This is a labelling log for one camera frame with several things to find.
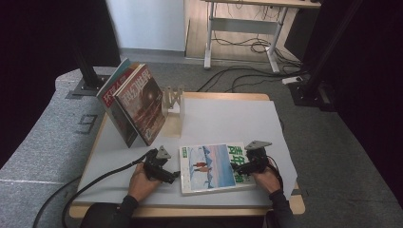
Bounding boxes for thin black floor cable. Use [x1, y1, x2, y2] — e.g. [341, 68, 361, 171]
[32, 177, 82, 228]

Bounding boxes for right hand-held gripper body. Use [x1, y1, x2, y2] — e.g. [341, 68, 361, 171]
[242, 140, 273, 175]

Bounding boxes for grey portrait magazine red banner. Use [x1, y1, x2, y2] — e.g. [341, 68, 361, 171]
[96, 57, 141, 149]

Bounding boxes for red-brown cover magazine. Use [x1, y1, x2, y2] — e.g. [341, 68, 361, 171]
[113, 64, 167, 146]

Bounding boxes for black metal stand square base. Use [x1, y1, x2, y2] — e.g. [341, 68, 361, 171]
[67, 41, 110, 98]

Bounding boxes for white power strip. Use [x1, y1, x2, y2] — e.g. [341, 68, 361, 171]
[281, 75, 303, 86]

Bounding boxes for white-legged desk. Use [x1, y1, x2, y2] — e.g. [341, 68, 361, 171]
[202, 0, 322, 74]

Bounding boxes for person's left leg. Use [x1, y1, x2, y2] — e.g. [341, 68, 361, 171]
[80, 202, 125, 228]

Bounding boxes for person's left hand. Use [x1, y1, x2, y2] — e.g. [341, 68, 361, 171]
[127, 162, 163, 202]

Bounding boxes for black curtain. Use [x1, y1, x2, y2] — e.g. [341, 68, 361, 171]
[0, 0, 123, 169]
[284, 0, 403, 210]

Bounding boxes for thick black gripper cable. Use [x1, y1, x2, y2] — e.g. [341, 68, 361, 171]
[61, 151, 157, 228]

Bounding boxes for black slanted metal stand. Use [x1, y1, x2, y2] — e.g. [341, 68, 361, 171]
[286, 0, 365, 112]

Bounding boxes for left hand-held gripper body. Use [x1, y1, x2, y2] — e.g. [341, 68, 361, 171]
[143, 145, 172, 181]

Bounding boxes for long black floor cables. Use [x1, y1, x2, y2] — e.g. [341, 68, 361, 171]
[196, 65, 310, 93]

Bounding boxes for clear acrylic magazine rack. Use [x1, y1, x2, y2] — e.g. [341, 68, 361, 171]
[161, 85, 185, 139]

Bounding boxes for person's right hand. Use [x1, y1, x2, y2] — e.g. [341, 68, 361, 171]
[252, 166, 282, 195]

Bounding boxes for tangled black cable bundle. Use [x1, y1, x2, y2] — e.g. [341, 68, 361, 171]
[210, 31, 302, 69]

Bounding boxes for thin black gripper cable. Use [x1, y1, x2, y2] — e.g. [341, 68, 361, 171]
[267, 155, 284, 191]

